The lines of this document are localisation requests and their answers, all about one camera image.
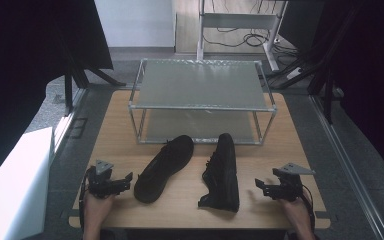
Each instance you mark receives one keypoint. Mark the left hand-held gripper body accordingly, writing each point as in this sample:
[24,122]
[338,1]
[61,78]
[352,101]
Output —
[100,181]

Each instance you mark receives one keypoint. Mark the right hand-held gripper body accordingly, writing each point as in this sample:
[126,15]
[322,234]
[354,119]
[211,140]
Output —
[290,185]

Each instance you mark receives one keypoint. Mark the black sneaker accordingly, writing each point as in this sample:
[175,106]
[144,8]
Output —
[222,173]
[161,170]

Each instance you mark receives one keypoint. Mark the metal two-tier shoe rack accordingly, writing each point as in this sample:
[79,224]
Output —
[201,88]

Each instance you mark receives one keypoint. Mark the person's left hand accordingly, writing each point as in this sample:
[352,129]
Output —
[96,208]

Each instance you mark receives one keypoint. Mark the person's right hand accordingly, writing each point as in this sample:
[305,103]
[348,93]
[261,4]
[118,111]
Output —
[295,213]

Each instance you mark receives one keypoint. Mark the black floor socket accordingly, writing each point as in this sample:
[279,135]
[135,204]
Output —
[77,127]

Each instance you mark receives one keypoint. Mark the white box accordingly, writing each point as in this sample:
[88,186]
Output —
[16,186]

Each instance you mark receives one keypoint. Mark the black stand legs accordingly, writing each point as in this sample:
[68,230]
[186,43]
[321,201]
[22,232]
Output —
[76,80]

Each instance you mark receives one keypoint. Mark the white power strip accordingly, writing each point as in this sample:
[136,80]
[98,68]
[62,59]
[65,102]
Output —
[294,73]

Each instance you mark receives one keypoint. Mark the black tripod stand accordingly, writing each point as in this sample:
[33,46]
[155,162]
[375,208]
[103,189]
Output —
[316,73]

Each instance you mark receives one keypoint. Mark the black curtain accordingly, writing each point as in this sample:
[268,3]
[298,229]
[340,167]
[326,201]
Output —
[20,66]
[370,76]

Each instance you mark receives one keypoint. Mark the aluminium floor rail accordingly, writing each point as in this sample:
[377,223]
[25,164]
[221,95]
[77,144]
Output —
[350,166]

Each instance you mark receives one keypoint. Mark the white desk frame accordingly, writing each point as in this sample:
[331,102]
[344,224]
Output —
[236,20]

